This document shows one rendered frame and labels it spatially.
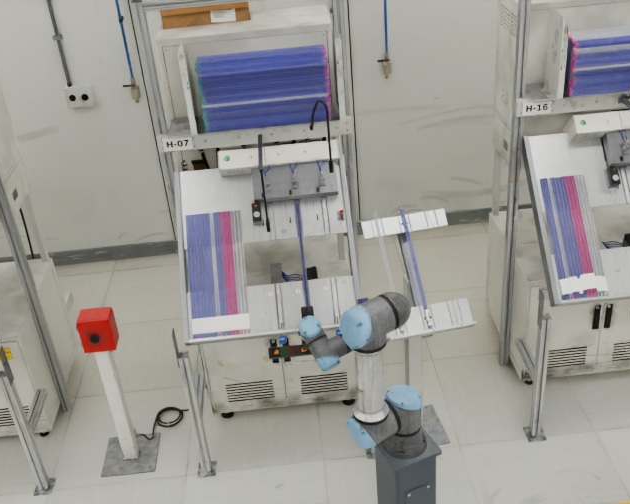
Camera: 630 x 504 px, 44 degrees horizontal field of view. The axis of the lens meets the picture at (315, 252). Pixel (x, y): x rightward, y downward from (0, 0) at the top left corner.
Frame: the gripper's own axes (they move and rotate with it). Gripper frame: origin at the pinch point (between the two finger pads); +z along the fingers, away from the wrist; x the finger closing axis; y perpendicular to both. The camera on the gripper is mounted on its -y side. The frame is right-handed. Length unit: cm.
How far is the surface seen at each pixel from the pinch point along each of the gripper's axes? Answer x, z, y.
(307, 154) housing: 6, -5, -72
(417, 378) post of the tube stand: 44, 39, 17
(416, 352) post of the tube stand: 43, 29, 7
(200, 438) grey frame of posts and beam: -51, 41, 32
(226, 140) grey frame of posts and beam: -25, -9, -80
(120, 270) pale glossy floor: -115, 180, -83
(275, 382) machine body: -18, 61, 10
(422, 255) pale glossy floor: 74, 166, -69
